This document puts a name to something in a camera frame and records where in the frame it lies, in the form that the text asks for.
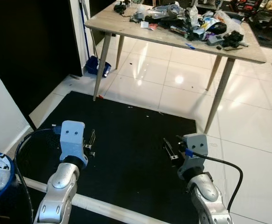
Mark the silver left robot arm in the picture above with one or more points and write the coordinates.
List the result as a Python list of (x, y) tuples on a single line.
[(61, 191)]

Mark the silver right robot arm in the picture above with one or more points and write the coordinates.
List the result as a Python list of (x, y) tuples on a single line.
[(211, 196)]

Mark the blue round bin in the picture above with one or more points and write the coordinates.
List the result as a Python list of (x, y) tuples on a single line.
[(12, 179)]

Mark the black floor mat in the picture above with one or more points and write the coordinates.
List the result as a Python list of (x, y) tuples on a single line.
[(126, 140)]

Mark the small red floor scrap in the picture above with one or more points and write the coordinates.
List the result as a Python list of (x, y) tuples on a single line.
[(100, 97)]

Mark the blue dustpan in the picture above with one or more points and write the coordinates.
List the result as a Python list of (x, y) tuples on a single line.
[(96, 66)]

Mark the blue tape scrap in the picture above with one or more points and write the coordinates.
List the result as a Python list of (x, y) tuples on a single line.
[(190, 46)]

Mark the light wooden table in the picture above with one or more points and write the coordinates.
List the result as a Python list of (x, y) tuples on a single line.
[(126, 28)]

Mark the white plastic bag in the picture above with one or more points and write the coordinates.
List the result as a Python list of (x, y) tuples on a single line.
[(227, 21)]

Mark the crumpled clear plastic bag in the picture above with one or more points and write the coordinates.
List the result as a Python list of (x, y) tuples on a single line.
[(166, 10)]

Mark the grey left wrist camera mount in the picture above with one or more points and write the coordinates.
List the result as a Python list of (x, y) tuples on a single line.
[(73, 135)]

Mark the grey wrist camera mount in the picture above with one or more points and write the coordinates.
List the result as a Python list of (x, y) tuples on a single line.
[(73, 135), (195, 147)]

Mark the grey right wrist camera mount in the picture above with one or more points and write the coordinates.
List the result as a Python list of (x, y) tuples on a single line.
[(195, 147)]

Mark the black plastic bracket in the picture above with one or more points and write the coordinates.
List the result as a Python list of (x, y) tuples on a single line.
[(232, 39)]

